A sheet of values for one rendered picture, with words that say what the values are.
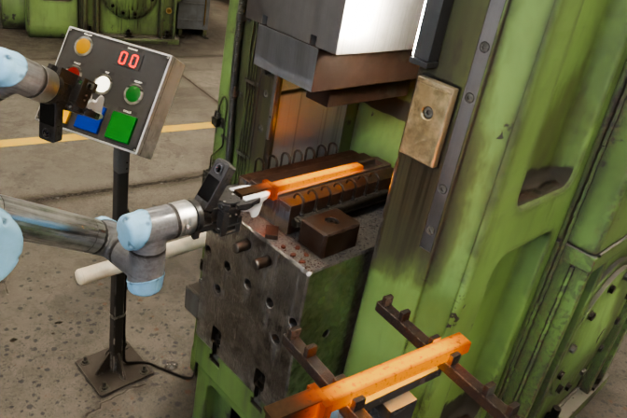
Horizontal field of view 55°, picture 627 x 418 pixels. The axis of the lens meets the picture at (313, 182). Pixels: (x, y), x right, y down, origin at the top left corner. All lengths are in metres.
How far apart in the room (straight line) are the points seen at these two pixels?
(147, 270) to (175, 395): 1.06
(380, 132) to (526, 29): 0.76
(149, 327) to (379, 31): 1.64
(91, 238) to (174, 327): 1.27
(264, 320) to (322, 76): 0.60
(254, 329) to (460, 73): 0.80
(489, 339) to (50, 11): 5.22
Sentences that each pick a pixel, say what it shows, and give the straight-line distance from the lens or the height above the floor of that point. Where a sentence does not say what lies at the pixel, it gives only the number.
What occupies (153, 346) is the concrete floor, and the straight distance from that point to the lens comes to 2.46.
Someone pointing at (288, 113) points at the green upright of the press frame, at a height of 1.10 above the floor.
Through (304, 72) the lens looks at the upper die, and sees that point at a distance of 1.30.
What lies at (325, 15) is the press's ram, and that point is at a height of 1.43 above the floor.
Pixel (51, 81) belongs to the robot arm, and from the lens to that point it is 1.39.
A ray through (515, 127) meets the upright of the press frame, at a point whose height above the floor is 1.33.
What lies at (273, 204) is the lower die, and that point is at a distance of 1.45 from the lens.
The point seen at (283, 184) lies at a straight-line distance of 1.45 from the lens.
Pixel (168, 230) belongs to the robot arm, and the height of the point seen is 0.99.
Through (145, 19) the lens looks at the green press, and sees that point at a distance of 6.35.
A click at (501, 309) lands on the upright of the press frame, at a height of 0.73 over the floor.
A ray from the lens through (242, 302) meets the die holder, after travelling 1.56.
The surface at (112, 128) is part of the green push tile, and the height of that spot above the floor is 1.00.
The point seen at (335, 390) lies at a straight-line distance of 0.92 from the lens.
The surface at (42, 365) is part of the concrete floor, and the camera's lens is 2.42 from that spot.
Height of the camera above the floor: 1.66
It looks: 26 degrees down
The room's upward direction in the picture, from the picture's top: 11 degrees clockwise
